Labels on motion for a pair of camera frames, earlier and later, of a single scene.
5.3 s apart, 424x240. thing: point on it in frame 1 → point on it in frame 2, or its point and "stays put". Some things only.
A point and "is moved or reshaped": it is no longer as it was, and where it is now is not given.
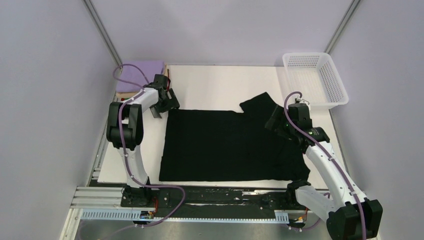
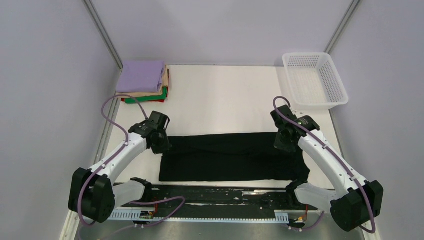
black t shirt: x=223 y=146 is moved or reshaped
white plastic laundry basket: x=312 y=74 stays put
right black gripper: x=278 y=114 → x=278 y=144
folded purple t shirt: x=151 y=68 stays put
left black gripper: x=172 y=103 → x=164 y=148
